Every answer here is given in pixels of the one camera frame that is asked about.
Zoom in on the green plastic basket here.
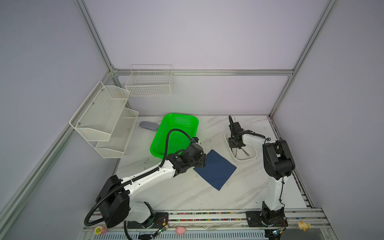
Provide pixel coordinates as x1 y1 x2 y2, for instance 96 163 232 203
150 114 199 159

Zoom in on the dark blue paper napkin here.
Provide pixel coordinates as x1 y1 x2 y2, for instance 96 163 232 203
194 150 237 191

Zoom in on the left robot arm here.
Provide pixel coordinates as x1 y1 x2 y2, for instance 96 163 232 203
96 137 206 228

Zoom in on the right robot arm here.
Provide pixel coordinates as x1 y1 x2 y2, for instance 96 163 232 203
228 116 296 227

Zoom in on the white rectangular tray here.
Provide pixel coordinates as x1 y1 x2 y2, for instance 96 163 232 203
224 131 258 162

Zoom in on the grey oval pouch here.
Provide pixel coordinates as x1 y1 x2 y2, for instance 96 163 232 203
139 121 160 131

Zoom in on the pink toy ball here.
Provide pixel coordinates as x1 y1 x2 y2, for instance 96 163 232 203
175 227 186 235

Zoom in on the white mesh two-tier shelf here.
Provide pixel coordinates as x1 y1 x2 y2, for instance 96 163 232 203
69 82 139 159

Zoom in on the yellow toy figure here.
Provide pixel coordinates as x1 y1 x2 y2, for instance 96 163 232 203
298 221 313 232

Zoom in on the pink green toy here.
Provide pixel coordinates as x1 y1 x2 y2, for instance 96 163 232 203
94 225 108 235

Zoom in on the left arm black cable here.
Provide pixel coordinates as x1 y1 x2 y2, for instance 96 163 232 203
83 128 193 227

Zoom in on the white wire basket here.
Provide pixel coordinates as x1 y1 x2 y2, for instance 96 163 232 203
125 65 174 97

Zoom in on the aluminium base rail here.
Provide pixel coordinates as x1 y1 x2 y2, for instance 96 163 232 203
80 208 337 240

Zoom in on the aluminium frame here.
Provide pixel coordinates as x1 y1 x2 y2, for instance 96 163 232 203
1 1 338 239

